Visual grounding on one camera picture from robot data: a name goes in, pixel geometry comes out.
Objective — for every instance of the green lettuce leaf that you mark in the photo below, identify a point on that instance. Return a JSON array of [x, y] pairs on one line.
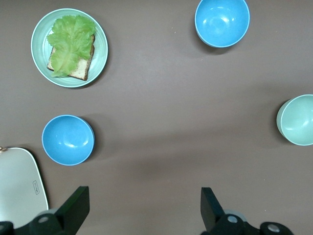
[[71, 41]]

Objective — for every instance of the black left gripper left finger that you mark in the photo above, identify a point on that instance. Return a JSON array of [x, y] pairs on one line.
[[66, 218]]

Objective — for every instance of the green plate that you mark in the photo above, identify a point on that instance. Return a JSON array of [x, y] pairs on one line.
[[100, 54]]

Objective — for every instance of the brown paper table cover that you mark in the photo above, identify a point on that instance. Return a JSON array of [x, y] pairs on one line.
[[171, 110]]

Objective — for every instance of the green bowl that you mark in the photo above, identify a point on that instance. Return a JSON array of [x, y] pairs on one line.
[[298, 120]]

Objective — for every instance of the cream white kitchen appliance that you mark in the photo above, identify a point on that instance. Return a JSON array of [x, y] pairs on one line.
[[17, 183]]

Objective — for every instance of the toast bread slice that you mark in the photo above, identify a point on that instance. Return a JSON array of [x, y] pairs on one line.
[[82, 69]]

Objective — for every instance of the blue bowl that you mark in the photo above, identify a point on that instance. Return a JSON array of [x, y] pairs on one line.
[[221, 22], [67, 139]]

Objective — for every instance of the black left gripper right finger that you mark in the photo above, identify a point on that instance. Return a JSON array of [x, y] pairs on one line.
[[215, 220]]

